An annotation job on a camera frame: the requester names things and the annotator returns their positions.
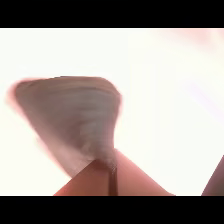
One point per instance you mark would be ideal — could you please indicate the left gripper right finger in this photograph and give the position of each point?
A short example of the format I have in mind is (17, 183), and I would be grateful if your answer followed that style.
(140, 181)

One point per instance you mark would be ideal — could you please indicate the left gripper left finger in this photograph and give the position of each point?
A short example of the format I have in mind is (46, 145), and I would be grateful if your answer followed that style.
(88, 183)

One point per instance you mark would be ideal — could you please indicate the dark grey garment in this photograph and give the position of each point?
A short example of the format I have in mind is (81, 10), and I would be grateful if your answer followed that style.
(71, 113)

